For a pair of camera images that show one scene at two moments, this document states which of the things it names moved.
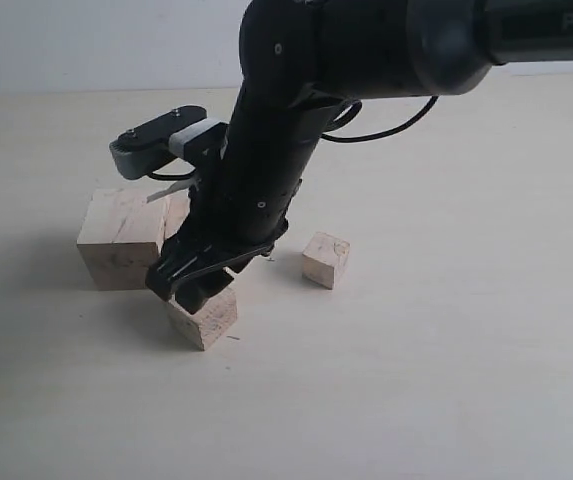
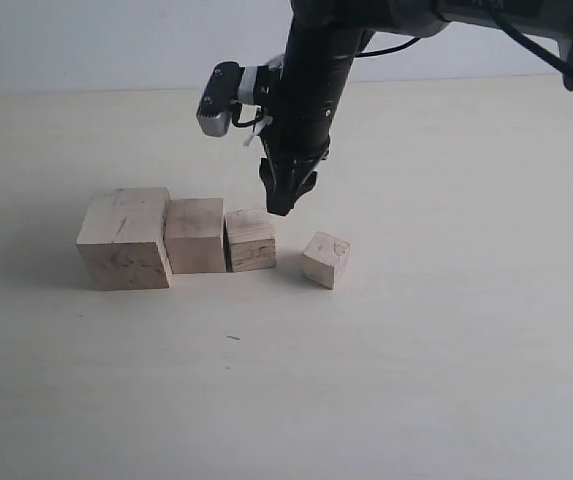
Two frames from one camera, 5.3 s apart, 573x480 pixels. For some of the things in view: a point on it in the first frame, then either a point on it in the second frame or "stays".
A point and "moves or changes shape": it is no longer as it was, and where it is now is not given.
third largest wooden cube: [209, 322] moves or changes shape
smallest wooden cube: [324, 259] stays
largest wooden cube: [121, 236] stays
